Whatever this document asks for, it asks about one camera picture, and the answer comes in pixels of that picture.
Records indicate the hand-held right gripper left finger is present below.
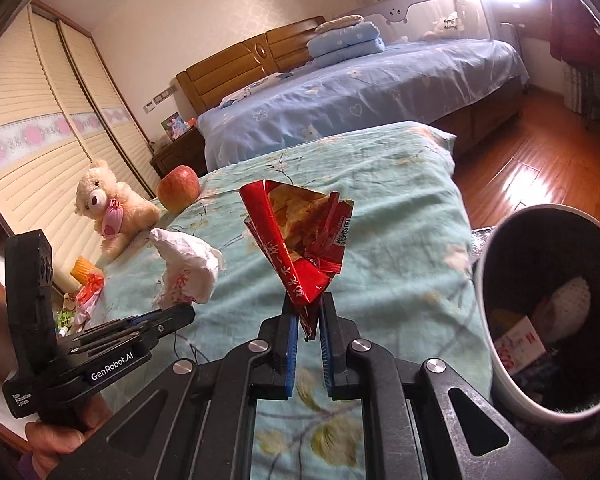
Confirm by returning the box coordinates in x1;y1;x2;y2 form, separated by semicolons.
45;296;301;480

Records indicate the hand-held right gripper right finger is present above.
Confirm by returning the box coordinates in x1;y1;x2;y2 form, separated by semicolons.
319;292;563;480

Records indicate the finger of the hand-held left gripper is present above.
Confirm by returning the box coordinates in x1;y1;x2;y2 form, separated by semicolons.
62;304;197;361
57;307;176;345

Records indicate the red snack wrapper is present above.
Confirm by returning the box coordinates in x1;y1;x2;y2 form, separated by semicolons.
239;178;356;343

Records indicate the white bin with black bag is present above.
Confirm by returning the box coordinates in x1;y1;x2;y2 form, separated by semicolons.
472;204;600;426

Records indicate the orange foam fruit net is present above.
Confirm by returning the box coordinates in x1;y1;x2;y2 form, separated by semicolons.
490;309;523;333

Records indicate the white foam fruit net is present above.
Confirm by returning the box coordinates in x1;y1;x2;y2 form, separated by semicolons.
532;276;592;343

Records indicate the person's left hand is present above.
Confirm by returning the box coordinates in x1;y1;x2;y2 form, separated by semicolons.
22;406;114;463

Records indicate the green packet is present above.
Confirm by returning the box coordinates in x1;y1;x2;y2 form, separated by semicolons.
55;307;76;336

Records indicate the red white wrapper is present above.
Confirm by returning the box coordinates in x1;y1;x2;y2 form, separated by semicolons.
72;272;106;331

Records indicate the yellow corn toy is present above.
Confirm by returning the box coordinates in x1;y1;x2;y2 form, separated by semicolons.
70;255;103;286

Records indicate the cream teddy bear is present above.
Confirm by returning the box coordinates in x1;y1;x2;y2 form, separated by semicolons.
75;159;161;261

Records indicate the red apple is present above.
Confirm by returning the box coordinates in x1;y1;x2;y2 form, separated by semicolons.
156;165;201;212

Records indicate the green floral blanket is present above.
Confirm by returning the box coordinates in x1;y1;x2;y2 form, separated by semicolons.
97;121;496;480

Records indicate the wooden nightstand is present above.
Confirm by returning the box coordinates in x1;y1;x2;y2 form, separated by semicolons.
150;127;207;178

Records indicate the silver foil sheet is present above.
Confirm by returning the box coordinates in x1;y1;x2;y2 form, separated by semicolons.
470;227;496;263

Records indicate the cream sliding wardrobe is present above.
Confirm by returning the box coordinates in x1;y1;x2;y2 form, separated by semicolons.
0;2;161;241

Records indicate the white red paper box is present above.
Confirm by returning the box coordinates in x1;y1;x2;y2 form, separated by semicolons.
495;316;548;376

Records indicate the wooden headboard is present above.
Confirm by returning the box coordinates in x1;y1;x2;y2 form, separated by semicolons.
176;16;327;116

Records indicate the bed with blue sheet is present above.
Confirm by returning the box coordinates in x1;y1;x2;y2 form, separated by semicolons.
197;39;531;173

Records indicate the folded blue quilt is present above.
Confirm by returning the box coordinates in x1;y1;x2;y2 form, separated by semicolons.
307;21;386;66

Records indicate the small patterned pillow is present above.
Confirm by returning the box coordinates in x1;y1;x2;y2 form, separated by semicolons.
314;15;366;33

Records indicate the white plush toy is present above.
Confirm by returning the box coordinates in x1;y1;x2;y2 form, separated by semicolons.
425;10;463;41

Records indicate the floral curtain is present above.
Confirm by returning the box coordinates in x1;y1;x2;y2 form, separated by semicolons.
562;65;600;126

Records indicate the red jacket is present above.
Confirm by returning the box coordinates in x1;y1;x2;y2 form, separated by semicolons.
550;0;600;68

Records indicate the photo frame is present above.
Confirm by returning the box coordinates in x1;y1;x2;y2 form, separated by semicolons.
161;112;188;141

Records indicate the grey bed guard rail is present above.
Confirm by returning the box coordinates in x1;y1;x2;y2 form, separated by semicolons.
337;0;493;46

